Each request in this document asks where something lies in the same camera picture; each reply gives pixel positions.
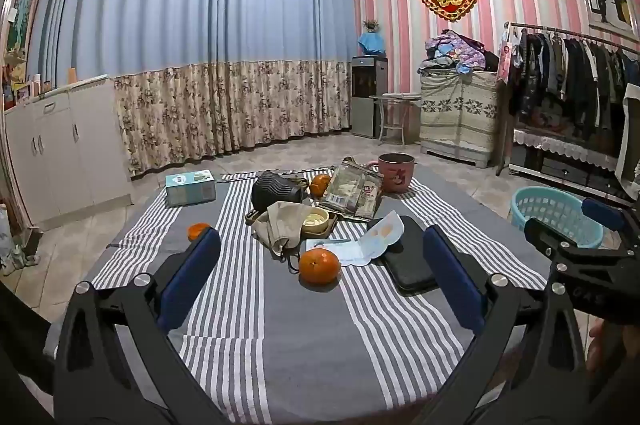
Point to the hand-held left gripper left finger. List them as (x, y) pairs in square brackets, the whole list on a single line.
[(192, 265)]

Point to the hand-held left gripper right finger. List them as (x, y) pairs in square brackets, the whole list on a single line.
[(452, 275)]

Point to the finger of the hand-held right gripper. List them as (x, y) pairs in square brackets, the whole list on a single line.
[(542, 230), (602, 209)]

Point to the light blue plastic basket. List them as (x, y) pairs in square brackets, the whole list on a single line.
[(550, 207)]

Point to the pink metal mug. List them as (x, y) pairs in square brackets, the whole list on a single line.
[(395, 175)]

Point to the cream plastic bowl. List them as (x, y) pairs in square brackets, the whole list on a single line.
[(316, 219)]

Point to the person's right hand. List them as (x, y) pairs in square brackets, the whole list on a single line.
[(596, 347)]

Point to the orange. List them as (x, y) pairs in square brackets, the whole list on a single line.
[(320, 266), (197, 231), (320, 186)]

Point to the phone case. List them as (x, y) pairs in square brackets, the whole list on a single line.
[(407, 260)]

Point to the white lace cloth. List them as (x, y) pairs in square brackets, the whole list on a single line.
[(565, 145)]

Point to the light blue tissue box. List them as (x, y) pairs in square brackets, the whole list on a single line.
[(190, 187)]

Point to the beige crumpled cloth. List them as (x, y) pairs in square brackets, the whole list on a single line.
[(280, 225)]

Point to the white printed paper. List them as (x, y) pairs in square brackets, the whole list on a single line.
[(347, 251)]

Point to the black quilted handbag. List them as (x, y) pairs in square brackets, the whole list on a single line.
[(277, 192)]

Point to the clear snack packet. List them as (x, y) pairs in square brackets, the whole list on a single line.
[(350, 190)]

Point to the row of hanging clothes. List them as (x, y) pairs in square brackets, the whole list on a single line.
[(575, 70)]

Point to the grey striped table cloth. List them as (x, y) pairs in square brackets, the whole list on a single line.
[(310, 345)]

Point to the cabinet with patterned cover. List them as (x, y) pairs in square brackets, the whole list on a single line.
[(457, 115)]

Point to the pink hanging bag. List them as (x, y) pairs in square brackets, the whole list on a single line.
[(506, 57)]

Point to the white low cabinet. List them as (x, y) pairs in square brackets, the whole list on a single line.
[(60, 145)]

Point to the metal clothes rack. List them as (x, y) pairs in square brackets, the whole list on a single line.
[(550, 31)]

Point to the small white side table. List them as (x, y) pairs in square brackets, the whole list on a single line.
[(397, 97)]

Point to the grey water dispenser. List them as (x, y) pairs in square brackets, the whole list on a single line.
[(367, 100)]

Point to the pile of folded clothes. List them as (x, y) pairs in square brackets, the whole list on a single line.
[(457, 50)]

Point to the blue cloth cover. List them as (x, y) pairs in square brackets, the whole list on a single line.
[(372, 43)]

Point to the blue and floral curtain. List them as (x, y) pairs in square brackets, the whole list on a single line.
[(175, 5)]

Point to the small potted plant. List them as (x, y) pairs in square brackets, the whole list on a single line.
[(371, 25)]

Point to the colourful wall poster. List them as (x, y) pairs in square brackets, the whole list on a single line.
[(22, 15)]

